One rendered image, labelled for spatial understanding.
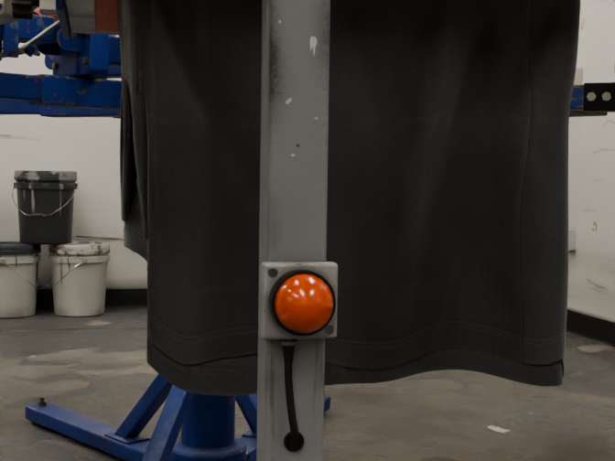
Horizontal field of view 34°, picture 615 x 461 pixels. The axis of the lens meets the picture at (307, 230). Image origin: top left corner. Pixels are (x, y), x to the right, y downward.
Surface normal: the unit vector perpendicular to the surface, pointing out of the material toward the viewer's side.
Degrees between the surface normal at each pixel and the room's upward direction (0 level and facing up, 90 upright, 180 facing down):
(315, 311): 100
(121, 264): 90
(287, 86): 90
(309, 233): 90
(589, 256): 90
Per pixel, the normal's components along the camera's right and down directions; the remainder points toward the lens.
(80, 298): 0.29, 0.11
